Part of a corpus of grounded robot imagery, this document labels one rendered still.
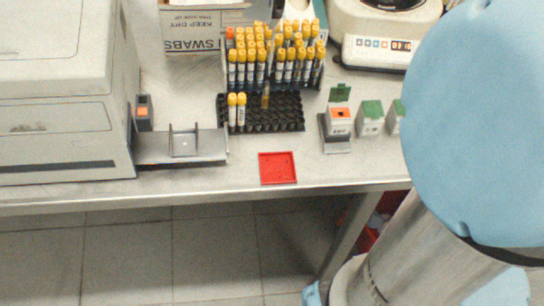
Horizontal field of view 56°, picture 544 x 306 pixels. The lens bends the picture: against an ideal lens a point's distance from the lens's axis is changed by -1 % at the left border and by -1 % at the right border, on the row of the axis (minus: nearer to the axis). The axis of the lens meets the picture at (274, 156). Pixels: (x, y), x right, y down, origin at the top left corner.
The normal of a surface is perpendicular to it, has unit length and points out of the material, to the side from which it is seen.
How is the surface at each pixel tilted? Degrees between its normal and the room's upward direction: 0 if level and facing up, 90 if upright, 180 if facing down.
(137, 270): 0
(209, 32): 91
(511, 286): 9
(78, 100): 90
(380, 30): 90
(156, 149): 0
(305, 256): 0
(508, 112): 81
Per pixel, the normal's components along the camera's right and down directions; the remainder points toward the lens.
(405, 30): -0.04, 0.86
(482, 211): -0.93, 0.13
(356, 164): 0.08, -0.51
